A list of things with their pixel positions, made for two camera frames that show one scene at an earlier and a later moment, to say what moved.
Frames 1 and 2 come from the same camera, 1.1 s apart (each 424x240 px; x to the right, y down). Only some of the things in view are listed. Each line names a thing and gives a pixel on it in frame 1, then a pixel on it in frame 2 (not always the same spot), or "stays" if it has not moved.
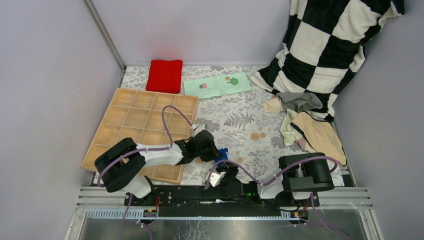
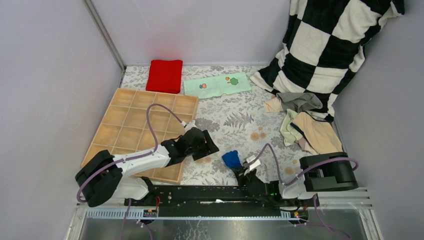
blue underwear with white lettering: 223,156 to 232,159
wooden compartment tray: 149,118 stays
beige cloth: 321,136 stays
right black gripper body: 229,175 to 250,177
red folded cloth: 165,76 stays
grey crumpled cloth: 299,102 stays
